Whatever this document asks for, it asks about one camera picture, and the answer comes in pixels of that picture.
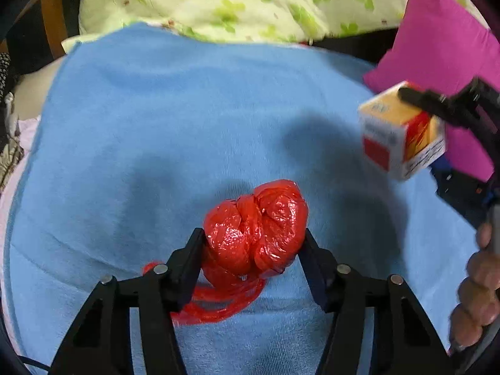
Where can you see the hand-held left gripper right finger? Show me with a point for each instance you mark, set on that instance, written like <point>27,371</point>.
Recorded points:
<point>312,267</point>

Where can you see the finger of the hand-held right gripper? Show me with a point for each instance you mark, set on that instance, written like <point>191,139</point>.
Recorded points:
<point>457,195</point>
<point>433,103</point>

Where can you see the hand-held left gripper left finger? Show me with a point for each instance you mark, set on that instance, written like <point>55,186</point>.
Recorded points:
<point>191,259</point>

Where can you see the red plastic bag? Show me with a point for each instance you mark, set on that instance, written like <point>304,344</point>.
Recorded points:
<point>242,238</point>

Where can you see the red and white small box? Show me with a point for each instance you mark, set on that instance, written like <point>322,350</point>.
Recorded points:
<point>390,140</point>

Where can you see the person's right hand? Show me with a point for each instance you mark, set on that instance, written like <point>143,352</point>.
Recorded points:
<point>478,289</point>

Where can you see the magenta cushion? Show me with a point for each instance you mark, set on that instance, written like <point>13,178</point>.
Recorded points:
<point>437,39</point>

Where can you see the blue towel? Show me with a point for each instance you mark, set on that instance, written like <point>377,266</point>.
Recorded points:
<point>156,125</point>

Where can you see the beige leaf pattern cloth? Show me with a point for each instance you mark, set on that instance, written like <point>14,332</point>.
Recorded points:
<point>9,160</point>

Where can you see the pink towel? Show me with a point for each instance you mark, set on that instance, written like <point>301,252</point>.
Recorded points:
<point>27,132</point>

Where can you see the green clover print quilt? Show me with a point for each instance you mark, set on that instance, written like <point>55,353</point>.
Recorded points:
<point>234,0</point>

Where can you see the beige pillow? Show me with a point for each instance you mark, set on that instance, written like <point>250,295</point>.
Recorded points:
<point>39,90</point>

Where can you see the wooden bed frame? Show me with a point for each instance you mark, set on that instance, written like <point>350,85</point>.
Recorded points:
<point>50,19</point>

